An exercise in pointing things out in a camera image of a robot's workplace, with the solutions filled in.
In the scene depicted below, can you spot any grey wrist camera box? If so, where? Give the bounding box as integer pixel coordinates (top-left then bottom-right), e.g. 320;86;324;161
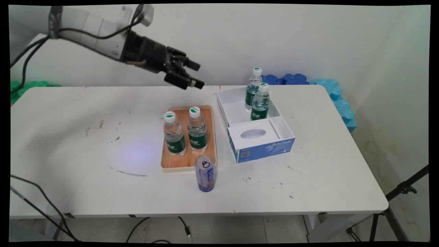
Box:
135;4;155;27

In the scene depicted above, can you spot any dark grey arm strap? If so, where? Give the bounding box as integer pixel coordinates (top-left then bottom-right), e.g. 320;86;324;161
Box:
48;6;64;39

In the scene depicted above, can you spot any black cable under table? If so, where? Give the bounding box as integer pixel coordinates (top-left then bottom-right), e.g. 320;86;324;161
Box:
126;216;192;243

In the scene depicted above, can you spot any light blue foam mat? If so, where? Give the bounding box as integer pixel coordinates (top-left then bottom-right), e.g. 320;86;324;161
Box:
310;79;357;133

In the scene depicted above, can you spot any white table leg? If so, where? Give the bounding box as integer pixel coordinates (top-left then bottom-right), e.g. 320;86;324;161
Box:
304;214;373;243

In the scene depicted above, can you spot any water bottle green label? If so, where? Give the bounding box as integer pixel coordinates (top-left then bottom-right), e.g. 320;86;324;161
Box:
245;67;263;111
250;83;270;121
163;111;187;157
187;106;208;152

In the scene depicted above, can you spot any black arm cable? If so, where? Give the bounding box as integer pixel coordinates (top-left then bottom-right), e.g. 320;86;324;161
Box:
10;10;144;68
21;37;50;85

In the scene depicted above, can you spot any black tripod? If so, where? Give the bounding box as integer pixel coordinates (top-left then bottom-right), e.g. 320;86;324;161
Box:
346;165;430;242

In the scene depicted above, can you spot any purple drink can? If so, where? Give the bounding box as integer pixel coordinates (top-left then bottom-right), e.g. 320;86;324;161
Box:
195;155;216;192

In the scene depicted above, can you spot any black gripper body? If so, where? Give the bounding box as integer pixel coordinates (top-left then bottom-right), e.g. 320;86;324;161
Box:
123;31;173;74

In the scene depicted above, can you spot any green foam mat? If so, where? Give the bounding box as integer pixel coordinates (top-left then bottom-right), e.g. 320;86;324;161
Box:
10;80;61;104

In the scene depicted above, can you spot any dark blue foam mat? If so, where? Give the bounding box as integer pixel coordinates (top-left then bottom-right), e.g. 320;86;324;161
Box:
283;73;311;85
262;74;284;85

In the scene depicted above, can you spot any wooden tray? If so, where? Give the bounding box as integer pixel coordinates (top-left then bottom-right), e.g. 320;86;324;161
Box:
161;105;217;173

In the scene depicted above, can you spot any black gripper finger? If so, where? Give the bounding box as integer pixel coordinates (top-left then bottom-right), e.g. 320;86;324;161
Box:
167;47;201;72
164;66;205;91

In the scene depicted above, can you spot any black floor cable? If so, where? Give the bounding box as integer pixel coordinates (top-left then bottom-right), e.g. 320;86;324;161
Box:
10;175;79;242
10;186;71;242

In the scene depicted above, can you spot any white blue cardboard box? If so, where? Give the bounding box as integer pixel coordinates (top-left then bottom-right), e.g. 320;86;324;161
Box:
216;86;296;164

